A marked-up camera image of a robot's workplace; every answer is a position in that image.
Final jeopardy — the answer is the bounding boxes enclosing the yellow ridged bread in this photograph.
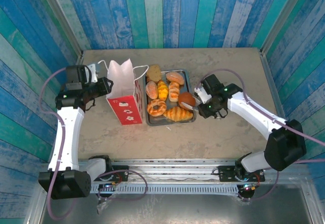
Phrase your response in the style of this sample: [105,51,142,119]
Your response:
[157,79,169,101]

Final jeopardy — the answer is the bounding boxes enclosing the dark green-brown bread loaf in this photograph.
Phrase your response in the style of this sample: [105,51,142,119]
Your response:
[146,64,163,83]

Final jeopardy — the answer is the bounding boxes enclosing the striped ring doughnut bread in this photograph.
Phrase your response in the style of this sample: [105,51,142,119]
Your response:
[147,99,168,117]

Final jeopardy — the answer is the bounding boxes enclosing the red and white paper bag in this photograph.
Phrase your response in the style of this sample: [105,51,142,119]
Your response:
[97,57,150,126]

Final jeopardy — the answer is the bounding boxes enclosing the oval sugar-glazed orange bun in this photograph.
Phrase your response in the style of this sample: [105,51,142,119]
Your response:
[166,71,185,86]
[145,80,159,100]

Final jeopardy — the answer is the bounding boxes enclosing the white-tipped metal tongs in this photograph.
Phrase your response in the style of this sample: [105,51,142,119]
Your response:
[181,95,204,111]

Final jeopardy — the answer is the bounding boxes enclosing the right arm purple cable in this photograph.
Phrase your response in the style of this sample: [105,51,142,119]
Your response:
[195,68,325,202]

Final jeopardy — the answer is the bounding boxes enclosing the braided striped bread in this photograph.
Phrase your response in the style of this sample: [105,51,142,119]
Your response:
[168,81,181,103]

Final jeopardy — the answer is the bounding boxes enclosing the golden croissant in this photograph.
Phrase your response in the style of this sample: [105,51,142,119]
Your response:
[162,106,194,122]

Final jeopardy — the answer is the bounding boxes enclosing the metal lower shelf plate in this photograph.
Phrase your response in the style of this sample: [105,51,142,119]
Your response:
[38,183,315,224]

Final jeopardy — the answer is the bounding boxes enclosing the aluminium frame post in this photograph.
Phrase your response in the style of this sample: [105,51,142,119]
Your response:
[261,0,312,56]
[35,0,84,58]

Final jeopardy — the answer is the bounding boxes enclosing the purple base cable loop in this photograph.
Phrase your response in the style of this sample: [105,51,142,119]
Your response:
[97,169,149,202]

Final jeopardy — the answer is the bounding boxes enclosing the metal baking tray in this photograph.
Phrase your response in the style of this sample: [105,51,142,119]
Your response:
[144,68,198,127]

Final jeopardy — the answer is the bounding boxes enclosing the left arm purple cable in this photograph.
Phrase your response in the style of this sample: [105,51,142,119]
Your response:
[39,68,78,221]

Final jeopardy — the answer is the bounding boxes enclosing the white slotted cable duct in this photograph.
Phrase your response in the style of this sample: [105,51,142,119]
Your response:
[90,184,240,195]

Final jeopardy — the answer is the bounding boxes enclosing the controller board with lights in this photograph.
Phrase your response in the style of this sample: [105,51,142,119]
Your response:
[240,182,257,192]
[100,182,120,191]

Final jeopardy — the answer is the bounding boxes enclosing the small black base plate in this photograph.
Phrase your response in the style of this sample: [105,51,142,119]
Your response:
[111,165,130,182]

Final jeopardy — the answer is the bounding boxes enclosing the long black base plate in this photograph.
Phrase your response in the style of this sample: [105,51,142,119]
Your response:
[217,165,266,183]

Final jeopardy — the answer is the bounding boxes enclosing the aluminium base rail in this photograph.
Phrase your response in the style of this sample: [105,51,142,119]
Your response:
[77,157,312,184]

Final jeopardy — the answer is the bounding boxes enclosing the round dark brown bun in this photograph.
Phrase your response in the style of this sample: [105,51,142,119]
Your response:
[178,91,197,111]

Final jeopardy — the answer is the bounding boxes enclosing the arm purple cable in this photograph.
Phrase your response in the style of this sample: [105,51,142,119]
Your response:
[195,68,325,202]
[39,68,78,221]

